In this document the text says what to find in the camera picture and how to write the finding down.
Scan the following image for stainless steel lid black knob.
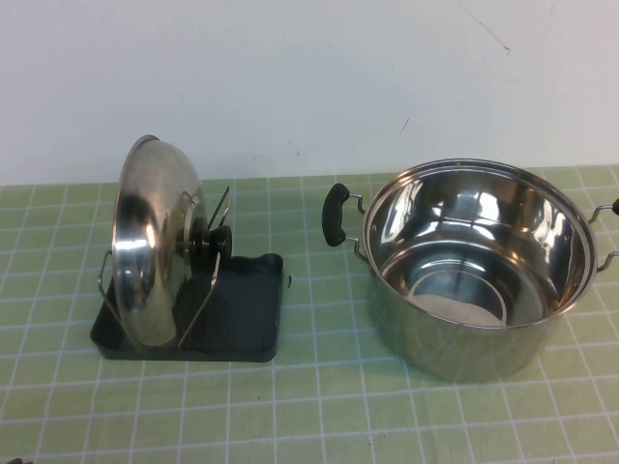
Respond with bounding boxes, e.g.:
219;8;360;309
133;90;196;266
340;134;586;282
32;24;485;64
110;134;234;350

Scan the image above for green white grid mat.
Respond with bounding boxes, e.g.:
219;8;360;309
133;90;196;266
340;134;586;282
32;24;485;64
0;166;619;464

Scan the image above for black tray wire lid rack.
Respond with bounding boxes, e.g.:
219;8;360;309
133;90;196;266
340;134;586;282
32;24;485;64
89;187;284;363

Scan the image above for stainless steel pot black handles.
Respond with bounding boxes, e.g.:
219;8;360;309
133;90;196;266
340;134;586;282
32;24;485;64
321;157;619;386

